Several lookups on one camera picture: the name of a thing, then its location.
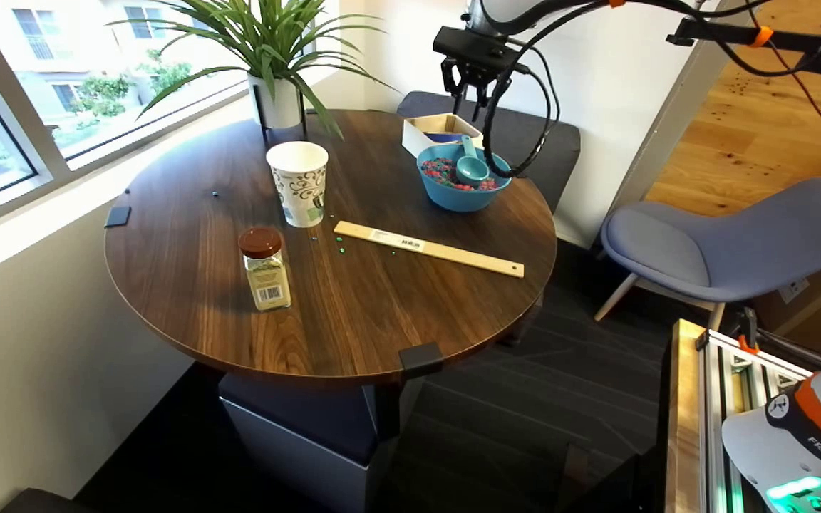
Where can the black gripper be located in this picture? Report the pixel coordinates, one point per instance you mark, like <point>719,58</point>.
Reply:
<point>487,70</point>

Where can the white orange robot base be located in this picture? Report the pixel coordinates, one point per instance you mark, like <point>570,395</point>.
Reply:
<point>810,445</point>

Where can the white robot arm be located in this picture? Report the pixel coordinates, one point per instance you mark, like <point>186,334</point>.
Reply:
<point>525,9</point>

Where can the teal measuring scoop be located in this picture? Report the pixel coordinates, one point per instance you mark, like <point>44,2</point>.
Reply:
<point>473,170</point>

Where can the colourful beads pile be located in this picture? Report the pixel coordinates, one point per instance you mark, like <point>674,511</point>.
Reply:
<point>440,173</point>

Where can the dark grey upholstered chair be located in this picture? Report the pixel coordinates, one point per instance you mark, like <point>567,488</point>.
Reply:
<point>550,152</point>

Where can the blue bowl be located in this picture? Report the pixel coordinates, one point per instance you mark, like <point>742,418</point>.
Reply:
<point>460,199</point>

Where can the wooden ruler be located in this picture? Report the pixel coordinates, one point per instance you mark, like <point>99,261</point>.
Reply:
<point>428,246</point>

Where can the white plant pot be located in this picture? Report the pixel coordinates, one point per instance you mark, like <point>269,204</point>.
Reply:
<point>280,103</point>

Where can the black plant stand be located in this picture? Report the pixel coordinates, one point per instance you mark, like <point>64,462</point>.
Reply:
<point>283,134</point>

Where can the patterned paper cup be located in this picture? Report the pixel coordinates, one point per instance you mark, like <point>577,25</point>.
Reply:
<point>299,190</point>

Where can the green leafy plant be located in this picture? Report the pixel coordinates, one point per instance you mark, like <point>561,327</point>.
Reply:
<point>269,32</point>

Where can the black table edge clamp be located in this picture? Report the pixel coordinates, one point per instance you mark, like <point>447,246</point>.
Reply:
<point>420,358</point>
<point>119,214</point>

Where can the spice jar brown lid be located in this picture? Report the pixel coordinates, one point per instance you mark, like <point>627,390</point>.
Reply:
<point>266,280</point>

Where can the blue grey shell chair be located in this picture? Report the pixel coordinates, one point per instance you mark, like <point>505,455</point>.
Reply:
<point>713,244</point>

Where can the grey cube ottoman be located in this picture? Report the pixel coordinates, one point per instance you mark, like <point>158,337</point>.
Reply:
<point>299,429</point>

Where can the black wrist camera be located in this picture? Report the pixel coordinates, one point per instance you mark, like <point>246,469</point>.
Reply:
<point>470,40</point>

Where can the black camera boom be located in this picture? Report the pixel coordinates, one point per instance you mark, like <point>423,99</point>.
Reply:
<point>713,32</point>

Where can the metal rail frame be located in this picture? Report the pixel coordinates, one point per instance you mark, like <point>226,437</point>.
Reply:
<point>698,418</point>

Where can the grey window frame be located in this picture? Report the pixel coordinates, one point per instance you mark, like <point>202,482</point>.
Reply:
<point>14,103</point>

